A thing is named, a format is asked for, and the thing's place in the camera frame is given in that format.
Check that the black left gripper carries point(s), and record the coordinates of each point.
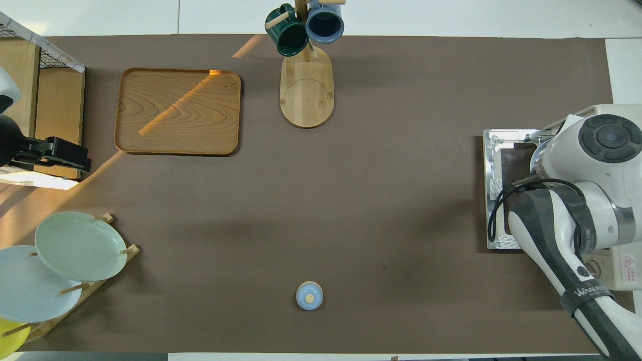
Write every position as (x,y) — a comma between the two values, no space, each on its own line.
(65,153)

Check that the glass oven door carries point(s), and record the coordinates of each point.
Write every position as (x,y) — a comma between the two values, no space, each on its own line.
(494,150)

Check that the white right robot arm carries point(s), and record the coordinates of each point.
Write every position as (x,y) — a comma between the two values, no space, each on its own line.
(602,170)

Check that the beige toaster oven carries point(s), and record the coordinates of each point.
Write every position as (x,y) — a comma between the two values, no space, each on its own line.
(629,108)

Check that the wooden step shelf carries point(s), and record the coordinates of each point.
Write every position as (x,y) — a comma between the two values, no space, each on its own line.
(55,100)

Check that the pale green plate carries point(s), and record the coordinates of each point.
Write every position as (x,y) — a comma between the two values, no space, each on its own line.
(80,245)

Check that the rectangular wooden tray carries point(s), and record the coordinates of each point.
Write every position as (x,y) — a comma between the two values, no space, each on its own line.
(175,110)

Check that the wooden plate rack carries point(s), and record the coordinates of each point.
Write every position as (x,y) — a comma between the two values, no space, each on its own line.
(133,250)

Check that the large pale blue plate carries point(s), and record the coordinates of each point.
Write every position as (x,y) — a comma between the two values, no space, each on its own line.
(30,291)

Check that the yellow plate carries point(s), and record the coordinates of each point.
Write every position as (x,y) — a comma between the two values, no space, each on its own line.
(10,338)

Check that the wooden mug tree stand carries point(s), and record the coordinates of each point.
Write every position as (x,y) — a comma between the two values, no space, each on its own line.
(307,95)

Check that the dark green mug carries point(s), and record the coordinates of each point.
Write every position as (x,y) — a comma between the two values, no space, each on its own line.
(288,35)

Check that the brown table mat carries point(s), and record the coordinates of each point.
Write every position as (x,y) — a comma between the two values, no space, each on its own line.
(351,200)

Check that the blue mug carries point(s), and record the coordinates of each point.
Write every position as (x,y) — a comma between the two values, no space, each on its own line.
(325,24)

